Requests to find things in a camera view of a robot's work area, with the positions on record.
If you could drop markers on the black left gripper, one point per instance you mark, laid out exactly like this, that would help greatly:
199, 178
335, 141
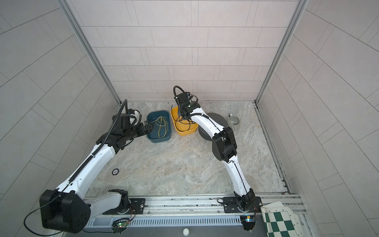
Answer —
148, 130

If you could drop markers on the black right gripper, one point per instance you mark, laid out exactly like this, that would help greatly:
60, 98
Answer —
180, 109

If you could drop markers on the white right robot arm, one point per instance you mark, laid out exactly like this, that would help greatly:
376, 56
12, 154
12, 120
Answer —
224, 146

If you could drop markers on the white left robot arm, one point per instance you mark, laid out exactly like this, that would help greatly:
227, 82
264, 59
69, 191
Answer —
66, 208

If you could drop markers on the teal plastic bin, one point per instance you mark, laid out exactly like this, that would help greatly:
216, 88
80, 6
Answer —
162, 126

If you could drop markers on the yellow plastic bin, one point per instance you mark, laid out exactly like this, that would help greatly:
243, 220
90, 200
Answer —
182, 126

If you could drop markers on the striped ceramic mug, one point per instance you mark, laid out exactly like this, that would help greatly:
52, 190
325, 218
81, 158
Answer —
233, 122

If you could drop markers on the small white ball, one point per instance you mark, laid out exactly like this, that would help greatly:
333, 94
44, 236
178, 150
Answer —
186, 232

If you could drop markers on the aluminium corner profile right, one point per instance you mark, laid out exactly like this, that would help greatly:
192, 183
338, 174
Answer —
286, 38

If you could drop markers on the aluminium corner profile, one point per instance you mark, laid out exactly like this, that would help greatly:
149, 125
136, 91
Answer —
87, 47
286, 38

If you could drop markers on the green white checkered cloth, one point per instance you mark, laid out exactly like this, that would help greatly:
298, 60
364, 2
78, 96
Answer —
280, 221

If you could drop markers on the aluminium corner profile left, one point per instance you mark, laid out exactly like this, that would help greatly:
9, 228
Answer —
87, 47

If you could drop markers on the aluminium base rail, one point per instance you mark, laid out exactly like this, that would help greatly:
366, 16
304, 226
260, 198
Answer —
190, 210

